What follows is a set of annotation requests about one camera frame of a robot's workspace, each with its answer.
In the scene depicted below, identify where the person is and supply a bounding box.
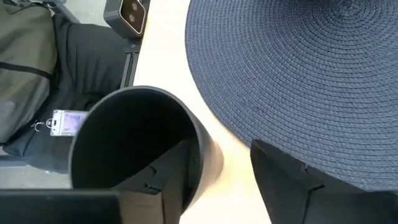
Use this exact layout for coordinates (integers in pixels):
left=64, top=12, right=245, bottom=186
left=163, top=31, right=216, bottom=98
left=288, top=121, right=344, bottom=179
left=0, top=0, right=133, bottom=175

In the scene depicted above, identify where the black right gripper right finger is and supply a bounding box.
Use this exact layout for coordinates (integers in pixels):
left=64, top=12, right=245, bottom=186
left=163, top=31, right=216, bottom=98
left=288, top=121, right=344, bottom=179
left=250, top=139, right=398, bottom=224

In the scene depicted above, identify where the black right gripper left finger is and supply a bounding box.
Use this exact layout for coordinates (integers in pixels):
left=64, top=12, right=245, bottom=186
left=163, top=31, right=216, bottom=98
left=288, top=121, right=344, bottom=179
left=112, top=136, right=193, bottom=224

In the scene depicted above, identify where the white ID badge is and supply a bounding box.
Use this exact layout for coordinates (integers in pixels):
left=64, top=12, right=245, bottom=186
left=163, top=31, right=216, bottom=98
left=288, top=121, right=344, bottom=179
left=45, top=109, right=90, bottom=138

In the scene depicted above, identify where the grey camera box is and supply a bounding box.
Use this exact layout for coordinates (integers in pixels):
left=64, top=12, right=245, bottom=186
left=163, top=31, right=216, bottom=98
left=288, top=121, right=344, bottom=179
left=103, top=0, right=152, bottom=39

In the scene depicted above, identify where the dark round woven placemat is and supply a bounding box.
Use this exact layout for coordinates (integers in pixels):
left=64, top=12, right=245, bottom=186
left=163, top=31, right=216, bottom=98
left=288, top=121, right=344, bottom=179
left=185, top=0, right=398, bottom=192

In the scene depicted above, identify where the black cup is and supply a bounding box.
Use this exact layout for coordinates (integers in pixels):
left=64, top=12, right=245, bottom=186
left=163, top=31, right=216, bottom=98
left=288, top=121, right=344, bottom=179
left=68, top=85, right=225, bottom=218

